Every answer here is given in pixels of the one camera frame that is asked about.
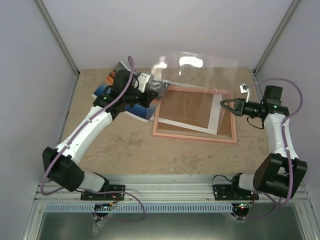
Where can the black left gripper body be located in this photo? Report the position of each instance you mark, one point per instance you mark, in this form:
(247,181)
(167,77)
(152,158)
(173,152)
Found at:
(145,102)

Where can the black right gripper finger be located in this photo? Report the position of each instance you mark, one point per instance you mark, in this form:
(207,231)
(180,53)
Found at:
(229,106)
(227,101)

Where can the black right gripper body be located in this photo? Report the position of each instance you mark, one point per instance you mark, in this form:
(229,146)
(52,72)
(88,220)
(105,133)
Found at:
(242,111)

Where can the sunset landscape photo print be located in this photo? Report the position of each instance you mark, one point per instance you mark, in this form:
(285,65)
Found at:
(138,112)

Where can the pink wooden picture frame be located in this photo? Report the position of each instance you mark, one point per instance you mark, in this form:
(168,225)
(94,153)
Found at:
(195,138)

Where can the transparent plastic sheet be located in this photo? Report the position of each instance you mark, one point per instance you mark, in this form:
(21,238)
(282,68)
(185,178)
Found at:
(192,69)

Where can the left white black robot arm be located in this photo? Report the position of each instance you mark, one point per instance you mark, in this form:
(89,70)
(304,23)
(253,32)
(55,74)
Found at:
(62,163)

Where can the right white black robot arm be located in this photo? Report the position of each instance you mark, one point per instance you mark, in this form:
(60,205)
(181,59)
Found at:
(282,171)

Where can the white mat board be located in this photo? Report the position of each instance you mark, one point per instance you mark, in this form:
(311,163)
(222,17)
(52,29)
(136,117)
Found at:
(190,108)

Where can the brown cardboard backing board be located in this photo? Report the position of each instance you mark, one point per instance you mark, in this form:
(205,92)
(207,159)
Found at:
(185,107)

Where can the right controller circuit board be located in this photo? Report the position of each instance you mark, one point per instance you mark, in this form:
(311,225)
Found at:
(244,205)

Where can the controller circuit board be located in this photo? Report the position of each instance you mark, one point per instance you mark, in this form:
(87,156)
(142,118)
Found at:
(105,206)
(244,205)

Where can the left controller circuit board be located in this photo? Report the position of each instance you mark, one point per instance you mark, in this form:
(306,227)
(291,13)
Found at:
(105,206)

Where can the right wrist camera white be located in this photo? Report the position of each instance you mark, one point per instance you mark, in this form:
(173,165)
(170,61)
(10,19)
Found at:
(245,89)

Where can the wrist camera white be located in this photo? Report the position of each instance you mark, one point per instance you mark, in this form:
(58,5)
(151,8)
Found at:
(142,81)
(245,89)

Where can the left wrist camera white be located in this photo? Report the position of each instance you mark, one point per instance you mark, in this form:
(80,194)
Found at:
(142,81)

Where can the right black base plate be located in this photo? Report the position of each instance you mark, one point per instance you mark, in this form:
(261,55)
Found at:
(227,192)

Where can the aluminium rail base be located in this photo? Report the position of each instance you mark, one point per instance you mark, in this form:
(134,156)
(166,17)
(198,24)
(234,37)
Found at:
(161,188)

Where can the slotted grey cable duct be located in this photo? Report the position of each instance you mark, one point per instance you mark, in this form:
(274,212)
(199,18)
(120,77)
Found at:
(145,208)

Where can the right aluminium corner post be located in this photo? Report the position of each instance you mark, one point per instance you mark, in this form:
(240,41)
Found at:
(294,5)

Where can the aluminium corner post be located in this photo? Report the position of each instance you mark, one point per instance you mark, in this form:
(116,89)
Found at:
(57,36)
(294,5)

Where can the left aluminium corner post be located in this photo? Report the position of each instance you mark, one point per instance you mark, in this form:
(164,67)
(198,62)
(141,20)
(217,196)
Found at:
(57,36)

